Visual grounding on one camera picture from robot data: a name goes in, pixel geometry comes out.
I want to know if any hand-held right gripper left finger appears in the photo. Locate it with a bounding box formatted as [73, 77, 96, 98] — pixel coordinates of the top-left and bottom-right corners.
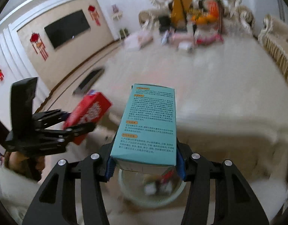
[22, 143, 116, 225]

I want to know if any sofa with gold fringed cover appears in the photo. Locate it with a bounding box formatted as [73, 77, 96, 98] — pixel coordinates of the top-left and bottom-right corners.
[258, 14, 288, 85]

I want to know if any ornate white table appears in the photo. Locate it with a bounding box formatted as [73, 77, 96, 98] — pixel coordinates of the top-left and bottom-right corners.
[72, 36, 288, 185]

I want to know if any orange paper bag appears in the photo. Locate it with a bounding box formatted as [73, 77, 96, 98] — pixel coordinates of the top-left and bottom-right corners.
[171, 0, 193, 27]

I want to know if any red box with white print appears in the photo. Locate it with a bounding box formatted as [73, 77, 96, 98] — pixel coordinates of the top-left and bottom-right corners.
[63, 90, 112, 145]

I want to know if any ornate silver sofa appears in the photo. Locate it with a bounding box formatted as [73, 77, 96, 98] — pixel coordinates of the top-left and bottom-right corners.
[138, 0, 256, 38]

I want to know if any tall teal box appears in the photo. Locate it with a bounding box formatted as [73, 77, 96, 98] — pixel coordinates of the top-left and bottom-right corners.
[110, 84, 177, 176]

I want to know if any red gift box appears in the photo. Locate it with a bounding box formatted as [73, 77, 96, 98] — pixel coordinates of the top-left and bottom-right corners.
[204, 0, 220, 17]

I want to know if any red flat packet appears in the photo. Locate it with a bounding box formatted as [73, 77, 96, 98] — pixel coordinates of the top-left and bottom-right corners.
[195, 33, 224, 45]

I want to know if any black wall television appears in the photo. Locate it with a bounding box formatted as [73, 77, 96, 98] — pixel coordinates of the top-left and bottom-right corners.
[44, 10, 91, 50]

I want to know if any red hanging knot decoration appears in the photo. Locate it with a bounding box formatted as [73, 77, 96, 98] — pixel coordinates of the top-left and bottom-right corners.
[30, 33, 49, 61]
[88, 4, 101, 26]

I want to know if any white flat box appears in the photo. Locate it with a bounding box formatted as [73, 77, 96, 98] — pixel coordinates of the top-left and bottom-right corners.
[124, 33, 144, 51]

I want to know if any small white box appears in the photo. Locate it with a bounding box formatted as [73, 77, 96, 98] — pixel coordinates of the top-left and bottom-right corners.
[178, 43, 194, 54]

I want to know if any person's left forearm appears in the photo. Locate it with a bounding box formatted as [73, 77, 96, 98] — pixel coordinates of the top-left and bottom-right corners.
[4, 151, 44, 182]

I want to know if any pink box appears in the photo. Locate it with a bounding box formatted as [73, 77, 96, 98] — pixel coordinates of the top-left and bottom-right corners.
[172, 33, 193, 44]

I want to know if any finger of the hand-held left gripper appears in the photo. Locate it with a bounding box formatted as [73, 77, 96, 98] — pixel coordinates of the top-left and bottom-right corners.
[36, 123, 96, 146]
[32, 109, 71, 129]

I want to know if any orange fruit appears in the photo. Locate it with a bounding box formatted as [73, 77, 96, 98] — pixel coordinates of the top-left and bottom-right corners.
[197, 14, 217, 25]

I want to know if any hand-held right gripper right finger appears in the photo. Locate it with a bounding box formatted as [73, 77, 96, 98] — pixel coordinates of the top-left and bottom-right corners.
[176, 139, 270, 225]

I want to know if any black speaker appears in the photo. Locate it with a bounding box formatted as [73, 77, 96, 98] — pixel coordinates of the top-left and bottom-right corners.
[158, 15, 171, 33]

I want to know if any black smartphone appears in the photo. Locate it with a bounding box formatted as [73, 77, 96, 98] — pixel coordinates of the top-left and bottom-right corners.
[72, 68, 105, 95]

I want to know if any green mesh waste basket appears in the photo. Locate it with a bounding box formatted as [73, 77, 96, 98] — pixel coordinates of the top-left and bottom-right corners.
[118, 166, 186, 208]

